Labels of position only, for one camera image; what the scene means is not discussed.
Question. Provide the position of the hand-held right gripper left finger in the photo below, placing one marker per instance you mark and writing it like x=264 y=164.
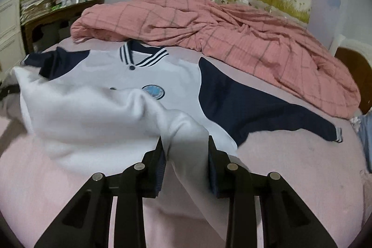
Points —
x=159 y=178

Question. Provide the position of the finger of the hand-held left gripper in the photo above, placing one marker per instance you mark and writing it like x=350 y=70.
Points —
x=8 y=90

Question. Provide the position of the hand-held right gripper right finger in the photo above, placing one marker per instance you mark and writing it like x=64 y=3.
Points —
x=215 y=178

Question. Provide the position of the white and navy jacket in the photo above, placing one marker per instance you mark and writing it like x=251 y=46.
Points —
x=101 y=120

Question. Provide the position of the white cabinet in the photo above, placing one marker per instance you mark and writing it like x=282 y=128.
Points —
x=10 y=24

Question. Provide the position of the pink bed sheet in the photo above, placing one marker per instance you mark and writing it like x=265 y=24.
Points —
x=290 y=178

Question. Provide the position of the wooden desk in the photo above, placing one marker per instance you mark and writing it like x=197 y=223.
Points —
x=58 y=15

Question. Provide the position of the pile of papers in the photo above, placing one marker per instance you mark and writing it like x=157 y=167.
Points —
x=43 y=1

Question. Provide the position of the pink plaid blanket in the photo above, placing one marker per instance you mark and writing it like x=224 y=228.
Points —
x=232 y=33

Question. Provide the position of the light blue cloth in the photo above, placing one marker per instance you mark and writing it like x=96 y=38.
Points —
x=364 y=137

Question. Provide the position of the wooden headboard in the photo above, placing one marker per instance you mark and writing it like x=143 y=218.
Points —
x=354 y=68

